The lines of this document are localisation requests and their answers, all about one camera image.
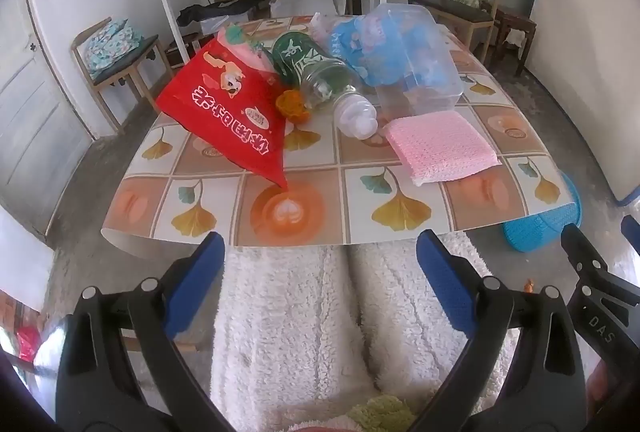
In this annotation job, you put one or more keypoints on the black cloth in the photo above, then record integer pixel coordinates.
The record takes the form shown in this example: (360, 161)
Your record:
(215, 11)

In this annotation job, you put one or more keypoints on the crinkled printed clear wrapper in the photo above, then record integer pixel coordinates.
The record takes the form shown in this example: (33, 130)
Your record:
(322, 27)

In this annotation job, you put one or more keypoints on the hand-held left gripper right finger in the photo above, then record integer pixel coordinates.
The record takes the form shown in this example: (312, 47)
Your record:
(447, 282)

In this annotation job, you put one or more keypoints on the wooden chair with dark seat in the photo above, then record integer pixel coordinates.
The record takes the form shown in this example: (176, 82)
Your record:
(125, 62)
(455, 10)

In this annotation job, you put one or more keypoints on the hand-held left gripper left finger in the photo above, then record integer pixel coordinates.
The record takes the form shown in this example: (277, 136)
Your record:
(197, 282)

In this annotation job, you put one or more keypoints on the red snack bag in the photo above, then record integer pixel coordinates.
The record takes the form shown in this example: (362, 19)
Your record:
(225, 112)

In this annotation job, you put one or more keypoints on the pink and green packet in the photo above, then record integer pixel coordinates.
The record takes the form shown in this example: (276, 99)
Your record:
(250, 55)

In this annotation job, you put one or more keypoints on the white sack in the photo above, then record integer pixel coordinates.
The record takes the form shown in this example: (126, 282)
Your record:
(305, 0)

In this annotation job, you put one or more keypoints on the light blue printed packet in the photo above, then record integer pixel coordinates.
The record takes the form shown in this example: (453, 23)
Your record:
(350, 42)

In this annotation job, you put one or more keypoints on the white fleece robe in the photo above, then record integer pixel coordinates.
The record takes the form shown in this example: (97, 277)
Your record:
(300, 337)

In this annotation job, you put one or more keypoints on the pink printed clear plastic bag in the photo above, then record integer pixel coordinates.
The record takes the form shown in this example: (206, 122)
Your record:
(440, 145)

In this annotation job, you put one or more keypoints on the ginkgo print tablecloth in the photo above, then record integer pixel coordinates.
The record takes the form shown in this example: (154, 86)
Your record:
(320, 172)

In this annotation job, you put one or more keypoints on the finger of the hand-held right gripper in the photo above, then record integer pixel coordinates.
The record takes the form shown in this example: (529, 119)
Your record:
(631, 229)
(595, 292)

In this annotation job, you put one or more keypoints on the white door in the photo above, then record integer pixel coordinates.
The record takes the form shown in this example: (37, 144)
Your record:
(35, 112)

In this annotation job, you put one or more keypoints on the floral cushion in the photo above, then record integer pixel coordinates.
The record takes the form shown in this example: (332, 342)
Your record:
(107, 42)

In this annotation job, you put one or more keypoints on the blue plastic basket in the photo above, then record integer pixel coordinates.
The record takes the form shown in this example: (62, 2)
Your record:
(535, 227)

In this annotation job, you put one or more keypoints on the green label plastic bottle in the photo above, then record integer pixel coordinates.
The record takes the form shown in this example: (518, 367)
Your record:
(320, 77)

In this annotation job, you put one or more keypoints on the orange wrapper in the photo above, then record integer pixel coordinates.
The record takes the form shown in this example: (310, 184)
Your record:
(292, 105)

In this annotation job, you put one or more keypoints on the red plastic bag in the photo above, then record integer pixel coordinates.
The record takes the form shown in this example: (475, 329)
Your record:
(27, 344)

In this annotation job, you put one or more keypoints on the clear plastic container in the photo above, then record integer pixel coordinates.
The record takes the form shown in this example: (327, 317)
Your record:
(425, 87)

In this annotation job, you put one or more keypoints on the person's left forearm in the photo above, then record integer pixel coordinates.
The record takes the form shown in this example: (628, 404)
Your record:
(380, 414)

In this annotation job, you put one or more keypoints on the small orange scrap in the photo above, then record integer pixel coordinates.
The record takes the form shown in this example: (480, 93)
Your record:
(528, 286)

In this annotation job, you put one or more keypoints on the dark wooden stool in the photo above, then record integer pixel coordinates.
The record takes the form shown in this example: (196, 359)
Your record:
(515, 20)

